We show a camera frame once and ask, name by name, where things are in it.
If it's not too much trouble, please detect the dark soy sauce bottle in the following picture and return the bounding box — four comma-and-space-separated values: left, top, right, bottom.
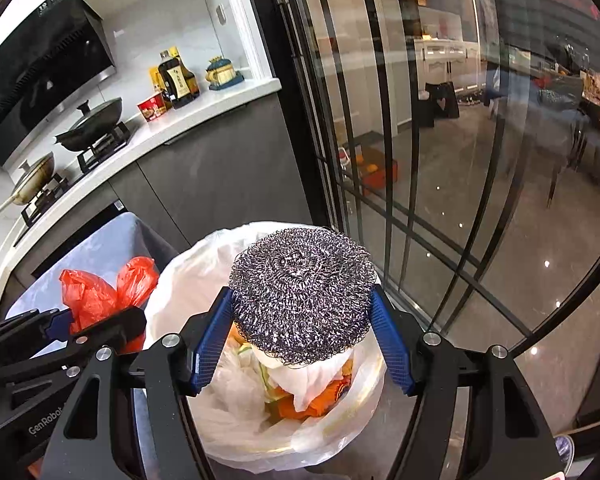
158, 50, 201, 110

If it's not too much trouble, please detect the red instant noodle cup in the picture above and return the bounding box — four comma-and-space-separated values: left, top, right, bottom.
137, 94, 167, 123

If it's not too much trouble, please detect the green and white packaging bag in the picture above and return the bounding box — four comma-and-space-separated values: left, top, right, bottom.
257, 360, 291, 406

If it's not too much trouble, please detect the black range hood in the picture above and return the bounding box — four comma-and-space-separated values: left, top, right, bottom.
0, 0, 117, 166

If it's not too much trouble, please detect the kitchen counter with dark cabinets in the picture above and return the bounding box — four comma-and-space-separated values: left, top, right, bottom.
0, 77, 313, 321

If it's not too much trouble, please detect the blue patterned slipper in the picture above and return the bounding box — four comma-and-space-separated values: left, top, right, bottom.
554, 434, 576, 473

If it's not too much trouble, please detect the red plastic bag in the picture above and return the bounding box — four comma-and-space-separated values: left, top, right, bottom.
59, 256, 161, 353

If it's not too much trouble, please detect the black gas stove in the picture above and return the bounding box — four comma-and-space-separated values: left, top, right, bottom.
12, 120, 132, 248

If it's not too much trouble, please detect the dining chair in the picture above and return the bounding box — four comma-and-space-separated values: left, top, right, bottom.
545, 110, 600, 208

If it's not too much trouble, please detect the black wok with lid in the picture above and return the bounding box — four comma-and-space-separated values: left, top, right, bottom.
55, 97, 126, 152

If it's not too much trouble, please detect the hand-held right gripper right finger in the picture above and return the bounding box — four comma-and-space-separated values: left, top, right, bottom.
369, 284, 563, 480

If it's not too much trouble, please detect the box of oranges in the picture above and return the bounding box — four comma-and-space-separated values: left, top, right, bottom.
337, 130, 398, 188

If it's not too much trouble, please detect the black-framed glass sliding door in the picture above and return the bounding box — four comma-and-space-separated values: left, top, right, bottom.
240, 0, 600, 361

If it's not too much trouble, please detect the white cabinet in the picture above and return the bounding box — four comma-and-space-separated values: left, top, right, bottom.
414, 37, 481, 91

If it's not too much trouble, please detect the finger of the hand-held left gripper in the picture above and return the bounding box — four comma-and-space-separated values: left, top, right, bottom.
0, 308, 73, 361
0, 306, 147, 386

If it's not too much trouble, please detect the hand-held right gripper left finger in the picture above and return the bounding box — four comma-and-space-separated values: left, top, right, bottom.
42, 285, 233, 480

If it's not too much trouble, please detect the black bag with heart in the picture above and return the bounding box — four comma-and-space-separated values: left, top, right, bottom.
419, 81, 460, 128

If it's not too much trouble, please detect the trash bin with white liner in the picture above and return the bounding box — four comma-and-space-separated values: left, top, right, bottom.
144, 220, 387, 476

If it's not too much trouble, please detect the blue velvet tablecloth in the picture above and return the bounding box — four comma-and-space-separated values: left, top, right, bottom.
5, 211, 181, 321

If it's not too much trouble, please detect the steel wool scrubber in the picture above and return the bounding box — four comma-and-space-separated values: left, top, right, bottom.
228, 226, 378, 367

